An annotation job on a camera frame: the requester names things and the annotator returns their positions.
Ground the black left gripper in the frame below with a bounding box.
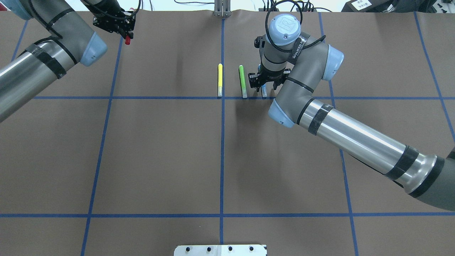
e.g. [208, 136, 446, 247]
[82, 0, 137, 39]

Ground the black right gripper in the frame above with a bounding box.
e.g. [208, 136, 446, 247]
[248, 70, 291, 92]

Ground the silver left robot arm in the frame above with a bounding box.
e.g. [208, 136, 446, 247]
[0, 0, 107, 121]

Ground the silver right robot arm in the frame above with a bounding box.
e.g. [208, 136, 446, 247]
[248, 13, 455, 211]

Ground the green marker pen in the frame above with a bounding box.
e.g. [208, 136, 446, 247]
[238, 65, 247, 98]

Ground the yellow marker pen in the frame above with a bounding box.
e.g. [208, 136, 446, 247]
[217, 63, 223, 97]

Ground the brown paper table mat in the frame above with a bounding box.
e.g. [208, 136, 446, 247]
[1, 10, 454, 256]

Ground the labelled black box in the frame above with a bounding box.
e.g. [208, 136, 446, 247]
[341, 0, 399, 12]

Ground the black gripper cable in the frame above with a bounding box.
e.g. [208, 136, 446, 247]
[266, 0, 327, 54]

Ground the aluminium frame post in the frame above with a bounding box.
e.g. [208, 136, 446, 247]
[213, 0, 232, 18]

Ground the white camera pole base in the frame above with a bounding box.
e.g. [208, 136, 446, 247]
[173, 244, 268, 256]

